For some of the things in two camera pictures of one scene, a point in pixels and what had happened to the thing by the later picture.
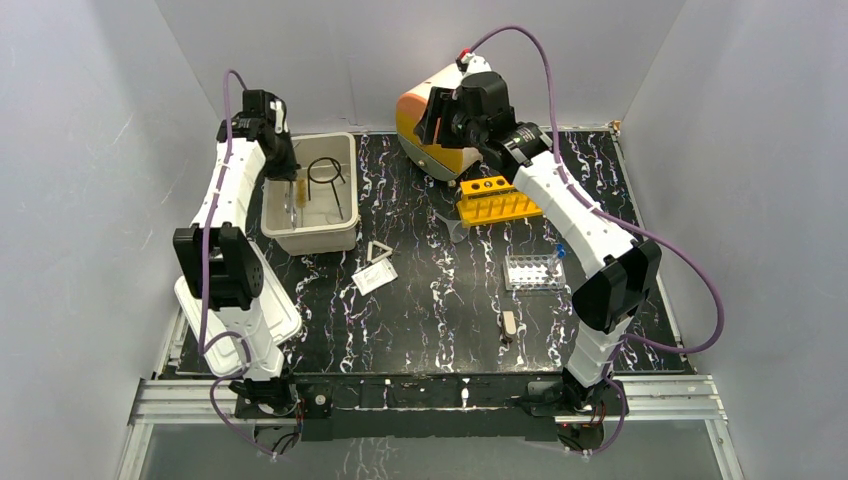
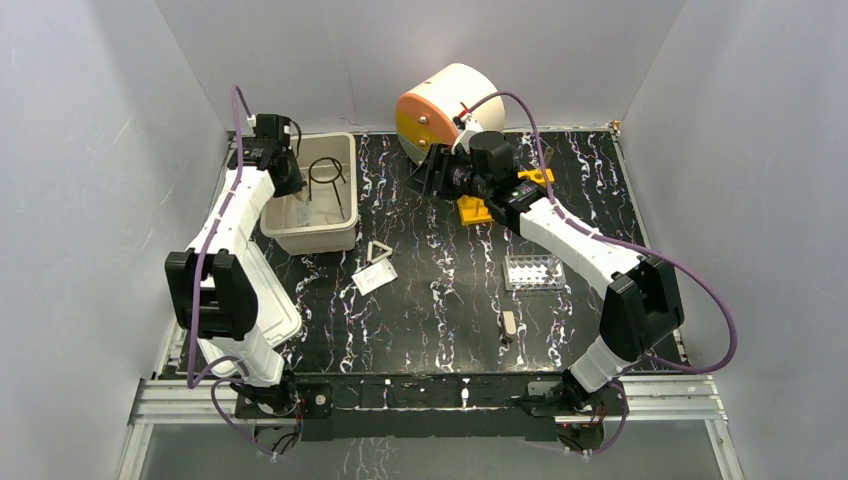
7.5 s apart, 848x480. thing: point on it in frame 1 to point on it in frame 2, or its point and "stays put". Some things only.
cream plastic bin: (328, 165) stays put
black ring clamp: (338, 168) stays put
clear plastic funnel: (457, 232) to (297, 213)
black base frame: (422, 407) stays put
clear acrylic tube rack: (532, 272) stays put
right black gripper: (441, 103) to (441, 159)
